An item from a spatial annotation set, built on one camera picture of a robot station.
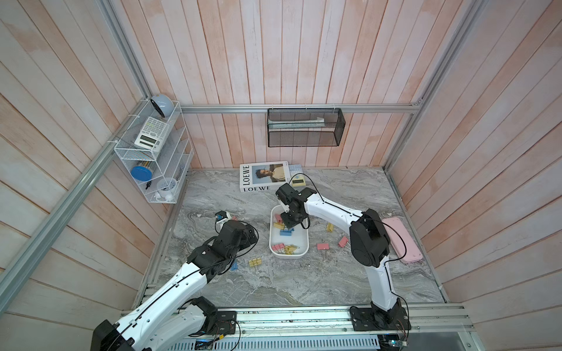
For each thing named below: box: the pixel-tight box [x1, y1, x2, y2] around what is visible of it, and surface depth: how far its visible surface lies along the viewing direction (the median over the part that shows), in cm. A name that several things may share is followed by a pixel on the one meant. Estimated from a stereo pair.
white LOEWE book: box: [239, 160, 291, 193], surface depth 114 cm
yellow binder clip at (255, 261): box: [248, 257, 262, 267], surface depth 88 cm
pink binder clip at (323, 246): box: [316, 242, 331, 251], surface depth 92 cm
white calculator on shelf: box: [133, 116, 170, 153], surface depth 78 cm
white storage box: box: [269, 204, 310, 260], surface depth 94 cm
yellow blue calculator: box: [288, 163, 306, 188], surface depth 117 cm
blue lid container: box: [130, 165, 153, 182], surface depth 78 cm
